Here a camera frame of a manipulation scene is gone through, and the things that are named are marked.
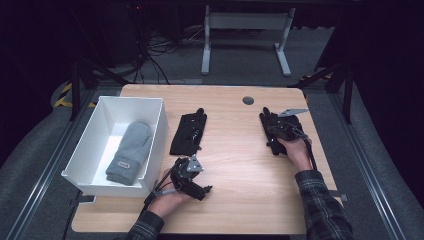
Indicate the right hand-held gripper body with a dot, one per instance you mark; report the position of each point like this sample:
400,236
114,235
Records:
286,128

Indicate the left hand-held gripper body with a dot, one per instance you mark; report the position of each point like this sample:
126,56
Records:
190,176

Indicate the black glove with white tag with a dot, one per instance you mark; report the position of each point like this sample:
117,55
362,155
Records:
268,128

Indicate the grey mitten with label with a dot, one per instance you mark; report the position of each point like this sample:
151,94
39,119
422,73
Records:
131,151

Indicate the white box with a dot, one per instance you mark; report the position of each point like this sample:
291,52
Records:
100,146

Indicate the person's right hand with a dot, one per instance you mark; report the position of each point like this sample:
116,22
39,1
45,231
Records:
296,153

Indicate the person's left hand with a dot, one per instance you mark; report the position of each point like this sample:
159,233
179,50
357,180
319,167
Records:
168,201

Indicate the grey round desk grommet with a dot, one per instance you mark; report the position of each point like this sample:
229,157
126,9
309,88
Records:
248,100

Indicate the black tripod stand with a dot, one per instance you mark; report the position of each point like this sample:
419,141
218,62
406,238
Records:
83,76
340,80

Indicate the yellow black striped tape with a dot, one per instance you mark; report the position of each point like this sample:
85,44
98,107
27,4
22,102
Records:
65,96

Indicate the dark case with red light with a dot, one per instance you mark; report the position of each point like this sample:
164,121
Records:
125,30

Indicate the grey metal floor rail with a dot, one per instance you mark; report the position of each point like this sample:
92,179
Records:
46,166
366,166

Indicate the grey metal desk frame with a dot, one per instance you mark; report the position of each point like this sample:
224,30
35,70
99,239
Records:
246,21

